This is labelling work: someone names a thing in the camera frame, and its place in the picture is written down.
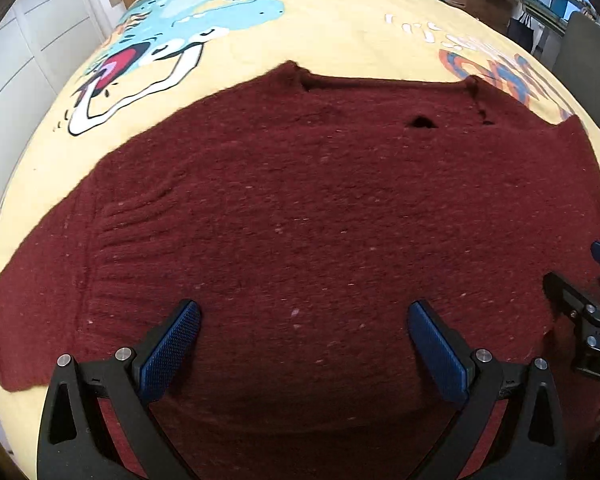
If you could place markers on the grey chair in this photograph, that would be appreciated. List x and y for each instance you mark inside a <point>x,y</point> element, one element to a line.
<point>582,55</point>

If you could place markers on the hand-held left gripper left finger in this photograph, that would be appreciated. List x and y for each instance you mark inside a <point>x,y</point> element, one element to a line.
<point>172,350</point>

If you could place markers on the dark red knit sweater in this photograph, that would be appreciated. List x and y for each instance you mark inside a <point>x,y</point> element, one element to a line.
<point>305,210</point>

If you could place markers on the yellow printed blanket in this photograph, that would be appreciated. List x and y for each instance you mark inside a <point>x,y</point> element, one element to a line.
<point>330,35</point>

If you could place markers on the black shopping bag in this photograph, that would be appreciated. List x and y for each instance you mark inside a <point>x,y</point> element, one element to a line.
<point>522,30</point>

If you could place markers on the white wardrobe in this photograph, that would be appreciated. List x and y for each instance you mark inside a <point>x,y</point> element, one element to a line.
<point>25,60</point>

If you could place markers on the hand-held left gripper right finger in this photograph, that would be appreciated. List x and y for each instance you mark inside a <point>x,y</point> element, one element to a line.
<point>437,350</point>

